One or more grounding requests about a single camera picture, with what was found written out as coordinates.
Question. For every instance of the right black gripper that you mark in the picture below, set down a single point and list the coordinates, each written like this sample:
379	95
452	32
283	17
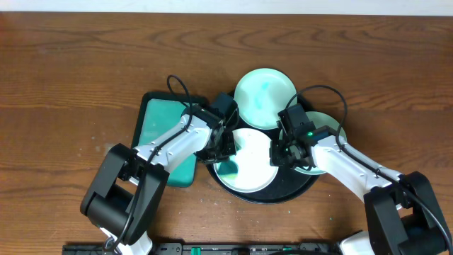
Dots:
276	158

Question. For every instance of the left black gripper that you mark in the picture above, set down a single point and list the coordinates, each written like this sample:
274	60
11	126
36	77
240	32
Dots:
215	153

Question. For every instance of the dark green sponge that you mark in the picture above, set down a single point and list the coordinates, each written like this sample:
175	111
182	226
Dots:
227	168

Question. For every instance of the white plate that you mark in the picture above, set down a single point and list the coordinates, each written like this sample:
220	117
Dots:
253	160

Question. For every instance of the mint green plate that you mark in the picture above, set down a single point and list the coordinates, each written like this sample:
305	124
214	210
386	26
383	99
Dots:
319	119
261	94

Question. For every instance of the mint green plate top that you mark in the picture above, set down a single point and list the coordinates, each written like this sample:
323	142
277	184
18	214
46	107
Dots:
261	94

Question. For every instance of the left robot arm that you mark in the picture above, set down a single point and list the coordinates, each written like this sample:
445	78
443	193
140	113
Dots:
127	188

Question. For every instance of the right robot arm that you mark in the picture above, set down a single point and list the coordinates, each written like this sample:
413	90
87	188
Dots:
403	214

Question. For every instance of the round black tray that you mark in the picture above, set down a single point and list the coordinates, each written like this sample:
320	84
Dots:
287	185

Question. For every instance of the rectangular dark green tray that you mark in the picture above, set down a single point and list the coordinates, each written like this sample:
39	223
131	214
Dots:
155	117

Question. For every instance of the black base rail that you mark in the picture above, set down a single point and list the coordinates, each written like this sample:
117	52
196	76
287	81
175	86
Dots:
226	248

